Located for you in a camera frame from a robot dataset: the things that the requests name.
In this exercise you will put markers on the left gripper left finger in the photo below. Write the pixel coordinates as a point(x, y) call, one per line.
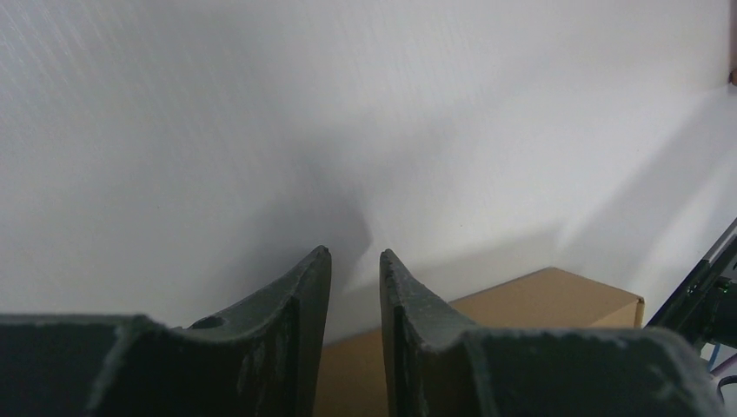
point(258, 357)

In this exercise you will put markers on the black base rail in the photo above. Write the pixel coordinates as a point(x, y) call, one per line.
point(702, 309)

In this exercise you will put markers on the brown cardboard box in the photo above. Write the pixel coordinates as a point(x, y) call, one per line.
point(351, 379)

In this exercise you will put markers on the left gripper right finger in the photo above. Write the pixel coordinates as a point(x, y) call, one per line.
point(439, 362)

